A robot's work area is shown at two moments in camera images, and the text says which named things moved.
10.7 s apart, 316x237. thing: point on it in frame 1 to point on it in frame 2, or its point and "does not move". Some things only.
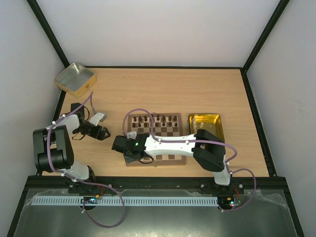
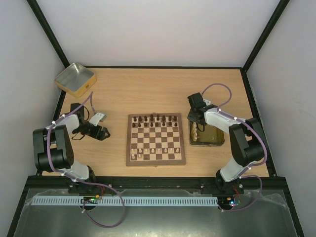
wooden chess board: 164,124 does not move
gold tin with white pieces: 211,123 does not move
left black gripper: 101,134 does not move
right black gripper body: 129,155 to 194,116
